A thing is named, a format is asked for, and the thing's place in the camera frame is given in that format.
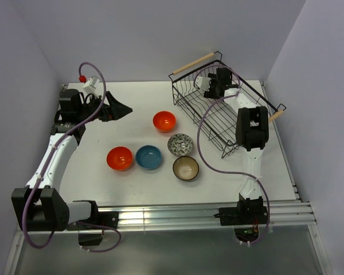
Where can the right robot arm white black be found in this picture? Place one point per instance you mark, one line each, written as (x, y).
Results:
(252, 133)

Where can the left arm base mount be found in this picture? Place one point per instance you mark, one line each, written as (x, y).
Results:
(99, 232)

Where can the beige brown bowl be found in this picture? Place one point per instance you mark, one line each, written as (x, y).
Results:
(186, 168)

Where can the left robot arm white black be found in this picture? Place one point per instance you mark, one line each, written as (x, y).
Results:
(38, 206)

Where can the black white leaf bowl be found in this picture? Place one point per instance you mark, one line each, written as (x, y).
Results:
(180, 144)

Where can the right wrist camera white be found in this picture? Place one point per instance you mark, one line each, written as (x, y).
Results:
(202, 83)

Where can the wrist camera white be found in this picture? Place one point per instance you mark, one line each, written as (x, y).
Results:
(89, 84)
(202, 83)

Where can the orange bowl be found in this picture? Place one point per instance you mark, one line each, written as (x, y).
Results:
(119, 158)
(164, 121)

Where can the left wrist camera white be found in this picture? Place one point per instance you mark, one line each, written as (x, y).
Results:
(89, 84)

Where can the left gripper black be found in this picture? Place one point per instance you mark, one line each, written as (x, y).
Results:
(115, 110)

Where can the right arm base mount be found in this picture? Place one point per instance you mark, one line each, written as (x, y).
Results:
(250, 213)

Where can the blue bowl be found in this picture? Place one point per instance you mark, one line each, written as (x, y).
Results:
(148, 157)

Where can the aluminium mounting rail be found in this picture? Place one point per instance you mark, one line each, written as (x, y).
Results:
(201, 216)

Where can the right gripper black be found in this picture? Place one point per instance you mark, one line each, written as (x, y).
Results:
(210, 94)

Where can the black wire dish rack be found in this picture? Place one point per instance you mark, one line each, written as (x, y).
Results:
(219, 125)

